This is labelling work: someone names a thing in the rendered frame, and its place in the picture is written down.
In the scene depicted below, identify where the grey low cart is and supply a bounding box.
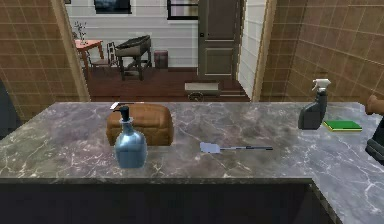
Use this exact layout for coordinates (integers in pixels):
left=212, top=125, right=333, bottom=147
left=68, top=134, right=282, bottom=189
left=184, top=81, right=222, bottom=102

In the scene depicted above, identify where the brown bread loaf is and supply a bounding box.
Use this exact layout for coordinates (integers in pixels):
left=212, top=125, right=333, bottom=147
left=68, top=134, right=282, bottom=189
left=105, top=103, right=175, bottom=147

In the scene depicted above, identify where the dark red bin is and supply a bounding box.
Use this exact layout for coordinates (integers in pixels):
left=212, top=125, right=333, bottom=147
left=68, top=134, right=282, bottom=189
left=153, top=49, right=169, bottom=70

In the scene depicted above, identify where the blue soap dispenser bottle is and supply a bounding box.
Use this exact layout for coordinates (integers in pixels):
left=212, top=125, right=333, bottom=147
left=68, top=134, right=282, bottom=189
left=112, top=105, right=148, bottom=169

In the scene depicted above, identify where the dark grey room door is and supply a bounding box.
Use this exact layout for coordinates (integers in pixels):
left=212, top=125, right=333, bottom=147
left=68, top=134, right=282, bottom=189
left=197, top=0, right=242, bottom=81

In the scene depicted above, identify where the dark grey desk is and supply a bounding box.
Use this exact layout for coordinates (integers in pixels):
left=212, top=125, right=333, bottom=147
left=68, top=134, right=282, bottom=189
left=114, top=34, right=153, bottom=82

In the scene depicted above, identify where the dark wooden chair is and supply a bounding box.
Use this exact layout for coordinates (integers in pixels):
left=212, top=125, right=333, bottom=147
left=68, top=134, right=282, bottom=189
left=88, top=41, right=118, bottom=70

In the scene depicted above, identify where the dark grey spray bottle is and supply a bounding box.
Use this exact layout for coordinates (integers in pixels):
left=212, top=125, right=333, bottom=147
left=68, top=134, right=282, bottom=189
left=297, top=78, right=332, bottom=131

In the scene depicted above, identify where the red wooden table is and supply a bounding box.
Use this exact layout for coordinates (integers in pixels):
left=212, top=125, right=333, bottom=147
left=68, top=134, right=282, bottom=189
left=74, top=39, right=105, bottom=80

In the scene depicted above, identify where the dark window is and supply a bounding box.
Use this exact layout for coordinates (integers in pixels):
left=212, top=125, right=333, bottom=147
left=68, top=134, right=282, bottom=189
left=93, top=0, right=132, bottom=15

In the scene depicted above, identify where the thin house plant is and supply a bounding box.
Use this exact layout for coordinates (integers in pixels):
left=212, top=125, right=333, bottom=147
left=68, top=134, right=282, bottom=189
left=73, top=20, right=89, bottom=46

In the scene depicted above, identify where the green and yellow sponge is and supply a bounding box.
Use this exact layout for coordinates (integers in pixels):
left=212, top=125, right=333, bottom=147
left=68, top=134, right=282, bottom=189
left=322, top=119, right=363, bottom=133

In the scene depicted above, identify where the brown round object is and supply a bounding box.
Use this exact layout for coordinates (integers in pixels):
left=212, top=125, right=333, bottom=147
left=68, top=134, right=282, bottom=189
left=364, top=94, right=384, bottom=117

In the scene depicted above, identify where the dark grey rounded object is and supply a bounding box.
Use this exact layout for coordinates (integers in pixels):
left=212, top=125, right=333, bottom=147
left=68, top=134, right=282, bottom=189
left=0, top=79, right=18, bottom=140

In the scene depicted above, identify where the black appliance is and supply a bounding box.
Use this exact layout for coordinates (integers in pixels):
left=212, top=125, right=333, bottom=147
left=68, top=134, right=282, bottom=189
left=364, top=116, right=384, bottom=166

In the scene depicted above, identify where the grey spatula with black handle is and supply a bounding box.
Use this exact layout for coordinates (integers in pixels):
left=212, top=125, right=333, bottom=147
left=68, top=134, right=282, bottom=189
left=199, top=141, right=274, bottom=155

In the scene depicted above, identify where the pale window with black frame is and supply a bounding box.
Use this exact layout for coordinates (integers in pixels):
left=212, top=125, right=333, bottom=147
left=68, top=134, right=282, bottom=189
left=166, top=0, right=199, bottom=21

